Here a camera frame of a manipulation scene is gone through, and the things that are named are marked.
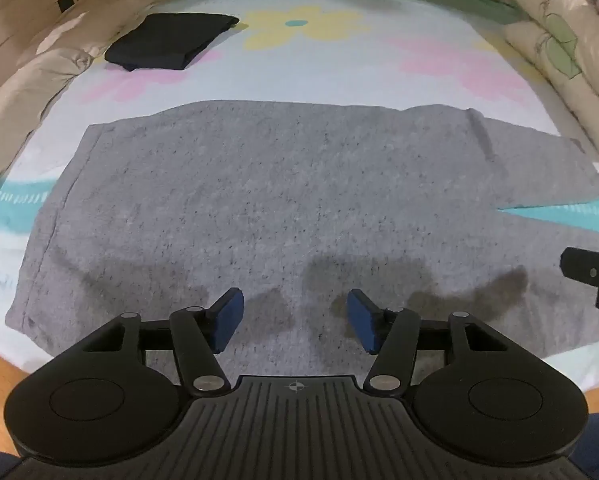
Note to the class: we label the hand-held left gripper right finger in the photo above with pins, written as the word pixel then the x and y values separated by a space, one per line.
pixel 363 317

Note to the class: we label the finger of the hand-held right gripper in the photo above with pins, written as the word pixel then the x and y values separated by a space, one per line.
pixel 582 264

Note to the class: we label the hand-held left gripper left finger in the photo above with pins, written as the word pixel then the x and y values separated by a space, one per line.
pixel 228 316

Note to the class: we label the grey pants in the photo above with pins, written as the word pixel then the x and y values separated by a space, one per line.
pixel 279 200

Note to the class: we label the cream leaf printed pillow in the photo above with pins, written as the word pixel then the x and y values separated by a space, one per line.
pixel 554 55
pixel 574 5

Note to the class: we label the flower printed blanket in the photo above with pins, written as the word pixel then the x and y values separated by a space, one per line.
pixel 329 65

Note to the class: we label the black folded garment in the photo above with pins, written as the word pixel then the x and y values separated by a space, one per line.
pixel 172 40

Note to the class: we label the beige comforter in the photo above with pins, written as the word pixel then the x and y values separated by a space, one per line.
pixel 34 75

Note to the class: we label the black wall socket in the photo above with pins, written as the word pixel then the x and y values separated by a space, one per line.
pixel 66 2

